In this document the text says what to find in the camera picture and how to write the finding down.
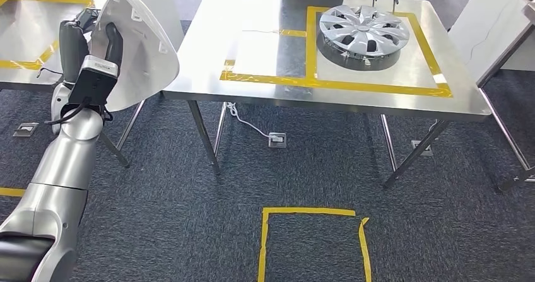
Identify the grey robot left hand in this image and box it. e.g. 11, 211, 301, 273
58, 7, 125, 85

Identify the white plastic car part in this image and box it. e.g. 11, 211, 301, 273
88, 0, 181, 113

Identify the steel workbench table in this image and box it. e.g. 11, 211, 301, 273
162, 0, 493, 190

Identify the steel floor socket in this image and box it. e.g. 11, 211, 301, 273
267, 132, 288, 149
411, 139, 435, 158
12, 122, 40, 138

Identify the white panel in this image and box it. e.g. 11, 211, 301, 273
133, 0, 185, 52

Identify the yellow floor tape piece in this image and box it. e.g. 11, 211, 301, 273
0, 187, 26, 199

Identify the yellow tape rectangle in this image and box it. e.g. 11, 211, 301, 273
219, 6, 454, 98

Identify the yellow floor tape square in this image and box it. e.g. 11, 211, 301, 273
256, 206, 373, 282

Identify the silver wheel hubcap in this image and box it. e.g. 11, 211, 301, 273
316, 4, 411, 66

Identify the white-topped table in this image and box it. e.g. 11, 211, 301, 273
447, 0, 535, 194

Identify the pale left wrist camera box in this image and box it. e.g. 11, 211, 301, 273
66, 55, 121, 109

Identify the black camera cable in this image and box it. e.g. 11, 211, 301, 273
44, 97, 92, 126

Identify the white power cable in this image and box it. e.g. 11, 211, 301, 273
225, 101, 273, 139

